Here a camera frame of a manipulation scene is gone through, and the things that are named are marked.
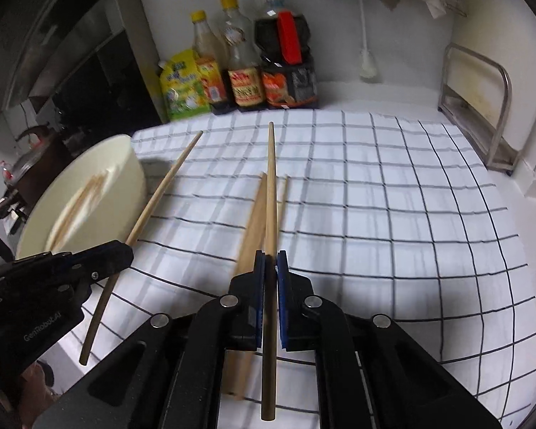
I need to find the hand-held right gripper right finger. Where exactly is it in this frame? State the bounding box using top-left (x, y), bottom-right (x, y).
top-left (274, 250), bottom-right (503, 429)

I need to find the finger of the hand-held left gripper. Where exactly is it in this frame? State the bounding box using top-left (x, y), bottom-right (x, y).
top-left (0, 251), bottom-right (79, 287)
top-left (49, 240), bottom-right (135, 296)

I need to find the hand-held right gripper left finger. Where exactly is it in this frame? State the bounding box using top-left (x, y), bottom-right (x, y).
top-left (24, 250), bottom-right (267, 429)

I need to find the long wooden chopstick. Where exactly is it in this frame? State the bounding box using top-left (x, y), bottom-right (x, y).
top-left (222, 171), bottom-right (269, 400)
top-left (260, 122), bottom-right (278, 421)
top-left (79, 130), bottom-right (204, 366)

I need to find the cream white bowl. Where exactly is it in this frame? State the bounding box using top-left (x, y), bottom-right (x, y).
top-left (15, 134), bottom-right (148, 262)

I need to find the person's left hand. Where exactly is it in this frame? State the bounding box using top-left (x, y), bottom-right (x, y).
top-left (22, 360), bottom-right (55, 412)

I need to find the brown pot with lid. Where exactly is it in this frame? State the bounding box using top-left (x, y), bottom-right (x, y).
top-left (0, 120), bottom-right (72, 202)

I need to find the white black-grid cloth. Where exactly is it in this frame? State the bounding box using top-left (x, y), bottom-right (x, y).
top-left (49, 109), bottom-right (536, 429)

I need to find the yellow-green seasoning pouch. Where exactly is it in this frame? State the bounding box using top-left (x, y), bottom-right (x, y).
top-left (158, 49), bottom-right (210, 121)

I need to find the yellow-cap soy sauce bottle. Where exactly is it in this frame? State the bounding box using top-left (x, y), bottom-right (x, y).
top-left (218, 0), bottom-right (265, 112)

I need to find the large red-cap soy sauce bottle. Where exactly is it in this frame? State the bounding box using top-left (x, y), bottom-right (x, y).
top-left (254, 0), bottom-right (320, 110)

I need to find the slim yellow-cap vinegar bottle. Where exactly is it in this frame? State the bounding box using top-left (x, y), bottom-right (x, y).
top-left (190, 10), bottom-right (230, 114)

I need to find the stainless steel range hood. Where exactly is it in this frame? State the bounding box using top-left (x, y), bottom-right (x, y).
top-left (0, 0), bottom-right (162, 135)

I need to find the white hanging dish brush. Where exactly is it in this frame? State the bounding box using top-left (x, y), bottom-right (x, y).
top-left (355, 0), bottom-right (378, 82)

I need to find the metal cutting board rack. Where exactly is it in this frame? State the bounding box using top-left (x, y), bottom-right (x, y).
top-left (437, 42), bottom-right (521, 175)

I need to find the white cutting board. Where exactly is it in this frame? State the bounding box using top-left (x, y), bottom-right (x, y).
top-left (447, 0), bottom-right (536, 197)

